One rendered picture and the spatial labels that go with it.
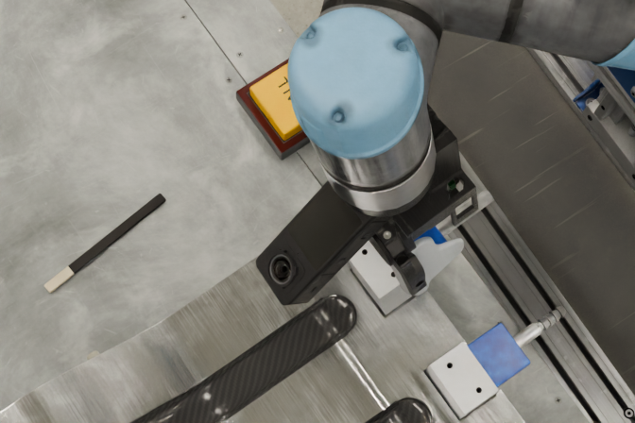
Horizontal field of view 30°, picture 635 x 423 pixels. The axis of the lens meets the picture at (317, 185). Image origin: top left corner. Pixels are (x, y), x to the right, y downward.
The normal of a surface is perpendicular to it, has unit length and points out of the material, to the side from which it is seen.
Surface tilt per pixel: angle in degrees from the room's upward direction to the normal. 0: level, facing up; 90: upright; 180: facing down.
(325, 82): 11
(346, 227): 41
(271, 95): 0
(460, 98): 0
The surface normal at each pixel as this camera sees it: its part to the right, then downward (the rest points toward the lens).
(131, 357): 0.39, -0.51
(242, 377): 0.05, -0.20
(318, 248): -0.59, -0.01
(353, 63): -0.16, -0.33
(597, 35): -0.19, 0.73
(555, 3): -0.13, 0.39
